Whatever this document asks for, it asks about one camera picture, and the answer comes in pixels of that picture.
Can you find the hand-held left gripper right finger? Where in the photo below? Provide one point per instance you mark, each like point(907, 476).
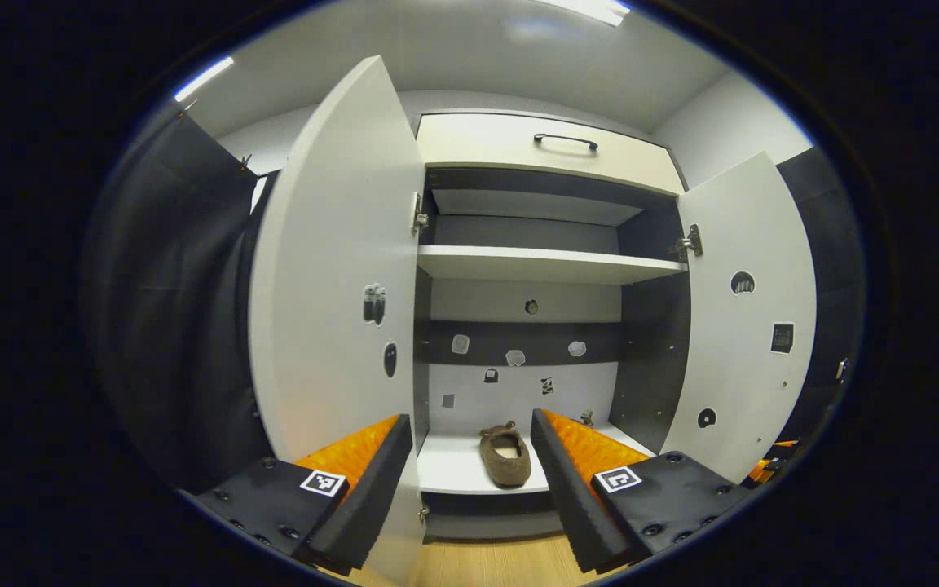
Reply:
point(574, 505)

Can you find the white cabinet drawer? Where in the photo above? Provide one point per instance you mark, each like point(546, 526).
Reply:
point(486, 143)

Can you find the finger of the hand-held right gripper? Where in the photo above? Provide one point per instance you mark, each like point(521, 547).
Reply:
point(761, 471)

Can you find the white grey shoe cabinet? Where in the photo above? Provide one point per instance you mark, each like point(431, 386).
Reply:
point(518, 265)

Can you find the ceiling light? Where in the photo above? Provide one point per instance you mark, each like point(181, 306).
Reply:
point(204, 78)
point(592, 10)

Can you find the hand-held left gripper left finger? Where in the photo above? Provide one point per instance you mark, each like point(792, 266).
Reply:
point(368, 497)

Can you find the black backdrop cloth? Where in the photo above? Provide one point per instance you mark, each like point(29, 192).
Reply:
point(168, 310)
point(828, 269)

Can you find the brown fuzzy shoe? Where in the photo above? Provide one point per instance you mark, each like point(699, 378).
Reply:
point(509, 469)

